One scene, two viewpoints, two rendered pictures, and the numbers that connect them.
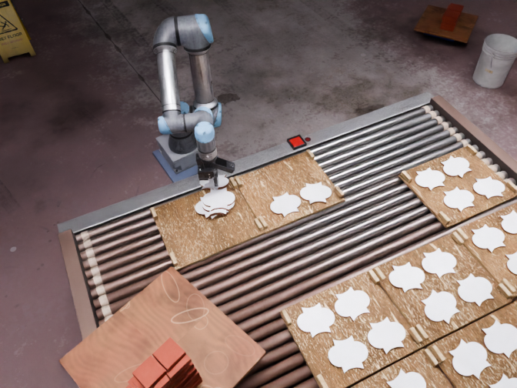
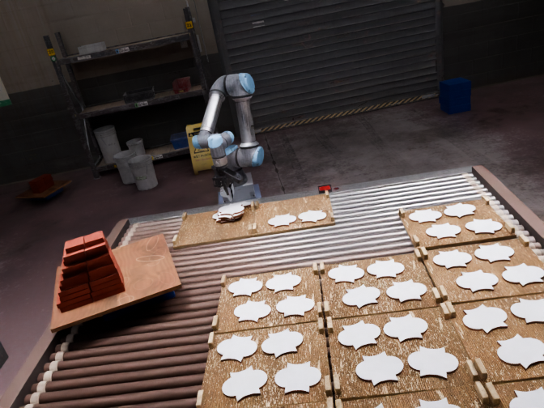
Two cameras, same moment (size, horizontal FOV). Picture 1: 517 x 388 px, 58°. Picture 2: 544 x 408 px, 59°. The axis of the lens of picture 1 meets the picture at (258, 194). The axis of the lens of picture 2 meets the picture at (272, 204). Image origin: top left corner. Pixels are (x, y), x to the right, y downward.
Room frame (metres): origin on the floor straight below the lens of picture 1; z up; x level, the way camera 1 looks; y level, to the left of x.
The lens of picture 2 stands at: (-0.61, -1.15, 2.06)
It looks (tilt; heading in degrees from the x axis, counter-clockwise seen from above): 25 degrees down; 29
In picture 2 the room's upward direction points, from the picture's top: 11 degrees counter-clockwise
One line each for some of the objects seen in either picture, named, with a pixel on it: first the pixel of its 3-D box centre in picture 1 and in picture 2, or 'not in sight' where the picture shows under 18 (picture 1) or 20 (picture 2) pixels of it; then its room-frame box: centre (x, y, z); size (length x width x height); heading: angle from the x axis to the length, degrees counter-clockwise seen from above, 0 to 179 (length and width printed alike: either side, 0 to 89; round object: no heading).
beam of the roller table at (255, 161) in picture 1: (266, 159); (295, 200); (1.64, -0.05, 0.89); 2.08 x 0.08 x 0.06; 114
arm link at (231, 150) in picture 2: (179, 118); (231, 157); (1.70, 0.36, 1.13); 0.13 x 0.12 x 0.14; 95
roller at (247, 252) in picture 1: (312, 225); (298, 238); (1.20, -0.24, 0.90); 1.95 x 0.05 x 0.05; 114
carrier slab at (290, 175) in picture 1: (288, 189); (293, 214); (1.39, -0.14, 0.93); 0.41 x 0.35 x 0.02; 114
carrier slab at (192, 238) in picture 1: (205, 222); (216, 225); (1.23, 0.24, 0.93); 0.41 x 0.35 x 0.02; 114
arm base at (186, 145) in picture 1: (182, 136); (234, 175); (1.70, 0.37, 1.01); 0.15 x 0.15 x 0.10
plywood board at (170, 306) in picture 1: (162, 357); (114, 276); (0.59, 0.35, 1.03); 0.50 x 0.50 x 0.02; 45
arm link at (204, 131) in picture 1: (205, 136); (217, 146); (1.35, 0.20, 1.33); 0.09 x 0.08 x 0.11; 5
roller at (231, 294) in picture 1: (330, 251); (299, 254); (1.07, -0.30, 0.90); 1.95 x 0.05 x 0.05; 114
